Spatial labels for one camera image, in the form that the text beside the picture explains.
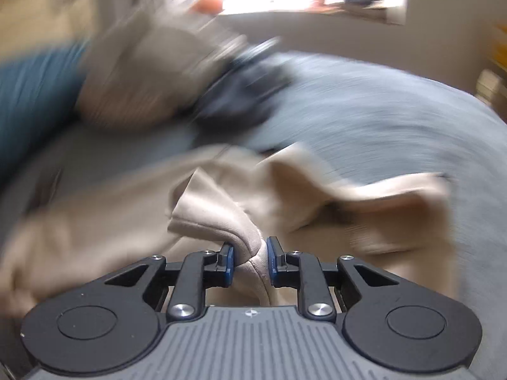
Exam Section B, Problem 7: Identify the beige zip hoodie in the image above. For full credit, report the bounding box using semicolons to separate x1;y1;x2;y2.
1;144;457;317

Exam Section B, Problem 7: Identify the dark furry garment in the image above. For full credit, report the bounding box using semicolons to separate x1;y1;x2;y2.
192;58;293;131

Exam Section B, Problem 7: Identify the grey-blue bed blanket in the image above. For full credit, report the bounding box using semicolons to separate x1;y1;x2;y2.
0;51;507;377

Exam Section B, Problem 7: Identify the folded beige garment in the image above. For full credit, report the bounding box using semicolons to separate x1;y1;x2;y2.
76;9;247;130

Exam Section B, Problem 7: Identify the blue duvet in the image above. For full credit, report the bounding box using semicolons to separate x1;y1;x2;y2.
1;42;87;184

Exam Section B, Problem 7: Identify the orange item on windowsill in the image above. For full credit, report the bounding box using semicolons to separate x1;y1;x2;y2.
191;0;223;16

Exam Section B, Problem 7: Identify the yellow box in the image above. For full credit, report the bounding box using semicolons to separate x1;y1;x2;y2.
489;23;507;70

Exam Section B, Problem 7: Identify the cream carved headboard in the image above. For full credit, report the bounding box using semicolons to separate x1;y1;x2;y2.
1;0;97;59

